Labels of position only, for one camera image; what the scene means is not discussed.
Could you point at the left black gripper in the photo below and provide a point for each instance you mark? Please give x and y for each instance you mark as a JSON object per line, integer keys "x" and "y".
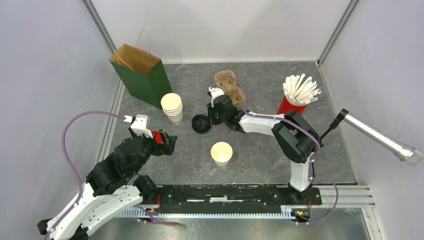
{"x": 167, "y": 147}

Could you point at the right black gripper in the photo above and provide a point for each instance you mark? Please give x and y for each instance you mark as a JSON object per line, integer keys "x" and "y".
{"x": 211, "y": 110}

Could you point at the stack of black lids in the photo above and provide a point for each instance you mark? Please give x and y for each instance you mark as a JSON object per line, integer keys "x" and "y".
{"x": 201, "y": 123}

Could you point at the stack of white paper cups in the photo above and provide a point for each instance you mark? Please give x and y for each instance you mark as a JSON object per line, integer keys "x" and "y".
{"x": 172, "y": 106}

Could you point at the single white paper cup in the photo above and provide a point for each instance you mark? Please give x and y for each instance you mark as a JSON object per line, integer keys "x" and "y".
{"x": 221, "y": 153}

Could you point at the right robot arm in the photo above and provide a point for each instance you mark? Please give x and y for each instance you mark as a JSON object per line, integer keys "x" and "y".
{"x": 297, "y": 139}

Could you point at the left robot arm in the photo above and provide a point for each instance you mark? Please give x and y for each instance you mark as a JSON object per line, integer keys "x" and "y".
{"x": 112, "y": 186}

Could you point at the red D-shaped object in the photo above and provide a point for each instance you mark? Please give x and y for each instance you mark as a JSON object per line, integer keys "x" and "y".
{"x": 158, "y": 137}

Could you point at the stack of cardboard cup carriers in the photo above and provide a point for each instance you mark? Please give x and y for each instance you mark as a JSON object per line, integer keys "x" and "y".
{"x": 225, "y": 80}

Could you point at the red cup holder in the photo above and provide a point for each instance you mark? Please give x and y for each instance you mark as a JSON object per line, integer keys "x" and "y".
{"x": 286, "y": 107}

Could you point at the green paper bag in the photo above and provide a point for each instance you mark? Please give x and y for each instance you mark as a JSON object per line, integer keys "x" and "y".
{"x": 142, "y": 73}

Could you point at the silver microphone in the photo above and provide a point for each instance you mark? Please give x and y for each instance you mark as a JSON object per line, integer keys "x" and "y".
{"x": 405, "y": 153}

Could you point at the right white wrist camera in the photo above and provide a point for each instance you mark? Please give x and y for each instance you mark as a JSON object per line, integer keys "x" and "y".
{"x": 215, "y": 92}

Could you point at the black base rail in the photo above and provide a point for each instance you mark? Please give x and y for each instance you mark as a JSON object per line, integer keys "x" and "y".
{"x": 230, "y": 198}

